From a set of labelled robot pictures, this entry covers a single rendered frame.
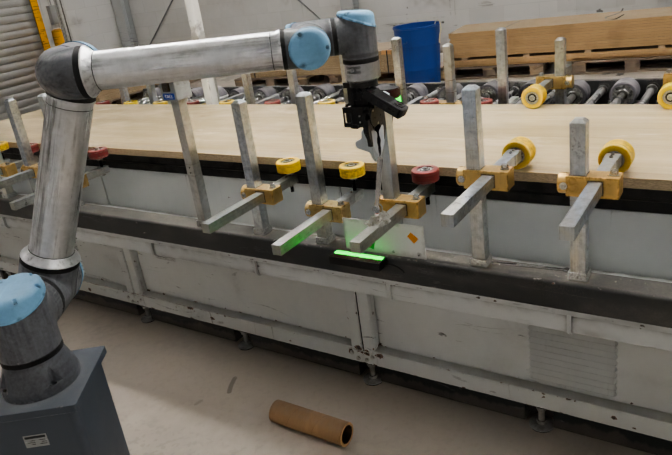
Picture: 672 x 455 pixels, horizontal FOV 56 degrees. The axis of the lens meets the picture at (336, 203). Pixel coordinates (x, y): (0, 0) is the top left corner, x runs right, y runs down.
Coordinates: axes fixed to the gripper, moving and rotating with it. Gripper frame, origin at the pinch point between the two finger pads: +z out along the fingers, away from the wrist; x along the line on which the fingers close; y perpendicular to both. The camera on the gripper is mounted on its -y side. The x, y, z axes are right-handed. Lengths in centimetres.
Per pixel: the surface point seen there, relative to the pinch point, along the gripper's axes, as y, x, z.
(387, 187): 1.8, -5.8, 11.0
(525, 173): -30.2, -25.2, 11.6
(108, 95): 661, -420, 87
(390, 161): 0.1, -6.0, 3.4
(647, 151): -57, -47, 11
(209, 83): 157, -104, 3
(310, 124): 25.2, -6.6, -6.0
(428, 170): -3.5, -21.1, 11.1
